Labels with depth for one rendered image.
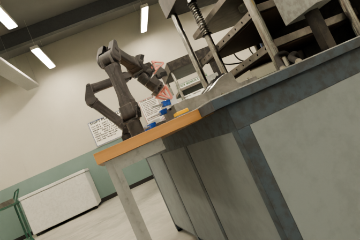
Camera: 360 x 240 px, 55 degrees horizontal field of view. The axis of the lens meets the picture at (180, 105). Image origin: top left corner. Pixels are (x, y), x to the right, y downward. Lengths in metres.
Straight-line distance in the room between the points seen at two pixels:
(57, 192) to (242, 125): 7.44
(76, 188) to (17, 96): 2.92
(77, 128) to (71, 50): 2.07
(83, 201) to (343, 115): 7.37
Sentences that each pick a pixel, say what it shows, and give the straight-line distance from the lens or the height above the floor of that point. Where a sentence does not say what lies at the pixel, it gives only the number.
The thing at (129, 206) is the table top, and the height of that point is 0.59.
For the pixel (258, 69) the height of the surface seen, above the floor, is 0.93.
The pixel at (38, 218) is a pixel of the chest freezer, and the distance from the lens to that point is 8.57.
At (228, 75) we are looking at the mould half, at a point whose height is 0.92.
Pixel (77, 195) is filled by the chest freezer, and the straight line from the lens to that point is 8.34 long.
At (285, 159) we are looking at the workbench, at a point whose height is 0.52.
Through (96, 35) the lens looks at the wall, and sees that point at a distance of 9.63.
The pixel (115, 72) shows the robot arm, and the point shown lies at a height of 1.10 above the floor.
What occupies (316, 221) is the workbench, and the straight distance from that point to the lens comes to 1.30.
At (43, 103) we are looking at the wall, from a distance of 9.44.
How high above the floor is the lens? 0.74
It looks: 5 degrees up
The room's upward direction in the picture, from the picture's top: 24 degrees counter-clockwise
